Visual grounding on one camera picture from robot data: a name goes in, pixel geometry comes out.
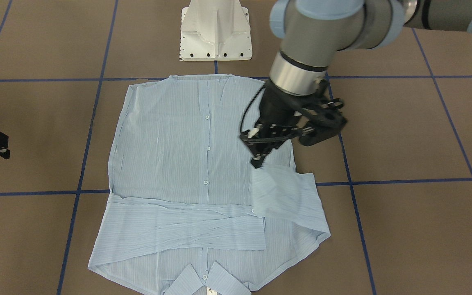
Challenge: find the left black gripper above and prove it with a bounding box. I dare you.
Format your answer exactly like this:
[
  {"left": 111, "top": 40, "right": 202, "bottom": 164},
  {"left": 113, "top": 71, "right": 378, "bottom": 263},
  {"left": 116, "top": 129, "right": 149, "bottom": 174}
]
[{"left": 250, "top": 80, "right": 302, "bottom": 169}]

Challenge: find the light blue button shirt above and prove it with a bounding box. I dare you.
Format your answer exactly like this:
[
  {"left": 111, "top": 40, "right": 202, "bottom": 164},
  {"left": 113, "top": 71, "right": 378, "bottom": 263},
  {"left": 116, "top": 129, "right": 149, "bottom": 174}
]
[{"left": 88, "top": 75, "right": 330, "bottom": 295}]

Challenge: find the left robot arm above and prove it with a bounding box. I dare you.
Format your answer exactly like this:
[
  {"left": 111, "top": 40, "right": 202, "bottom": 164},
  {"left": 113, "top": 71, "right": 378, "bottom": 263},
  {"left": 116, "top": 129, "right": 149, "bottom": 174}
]
[{"left": 240, "top": 0, "right": 472, "bottom": 168}]

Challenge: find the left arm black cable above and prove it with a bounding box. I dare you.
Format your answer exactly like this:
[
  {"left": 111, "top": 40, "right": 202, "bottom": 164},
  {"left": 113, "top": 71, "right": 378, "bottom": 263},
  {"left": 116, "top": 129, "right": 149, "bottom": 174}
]
[{"left": 239, "top": 84, "right": 267, "bottom": 136}]

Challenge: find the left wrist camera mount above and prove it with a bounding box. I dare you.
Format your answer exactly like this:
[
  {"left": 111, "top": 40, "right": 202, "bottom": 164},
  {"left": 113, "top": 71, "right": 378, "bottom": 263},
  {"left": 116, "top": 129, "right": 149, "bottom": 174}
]
[{"left": 240, "top": 79, "right": 348, "bottom": 148}]

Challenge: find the white camera mast pedestal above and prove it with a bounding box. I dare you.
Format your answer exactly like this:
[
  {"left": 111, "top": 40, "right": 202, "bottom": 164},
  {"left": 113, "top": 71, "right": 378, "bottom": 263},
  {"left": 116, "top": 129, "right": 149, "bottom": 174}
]
[{"left": 179, "top": 0, "right": 253, "bottom": 61}]

